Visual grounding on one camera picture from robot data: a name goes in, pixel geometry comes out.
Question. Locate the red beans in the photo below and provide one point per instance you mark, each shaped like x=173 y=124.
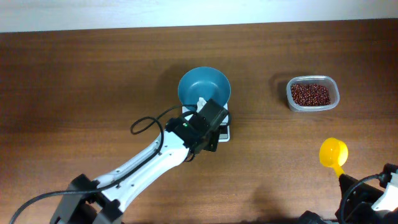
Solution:
x=310 y=95

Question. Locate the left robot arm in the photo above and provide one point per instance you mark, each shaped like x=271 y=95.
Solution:
x=105 y=199

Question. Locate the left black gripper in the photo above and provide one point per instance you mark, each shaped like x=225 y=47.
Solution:
x=213 y=143

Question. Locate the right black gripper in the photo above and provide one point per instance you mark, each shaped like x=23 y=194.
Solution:
x=347 y=181

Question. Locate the clear plastic container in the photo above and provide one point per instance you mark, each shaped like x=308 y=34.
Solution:
x=314 y=79

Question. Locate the white digital kitchen scale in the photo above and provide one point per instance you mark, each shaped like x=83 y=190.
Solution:
x=225 y=130

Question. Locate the teal blue bowl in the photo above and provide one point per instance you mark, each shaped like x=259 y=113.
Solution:
x=204 y=82

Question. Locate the yellow measuring scoop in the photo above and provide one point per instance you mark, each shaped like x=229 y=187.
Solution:
x=333 y=154

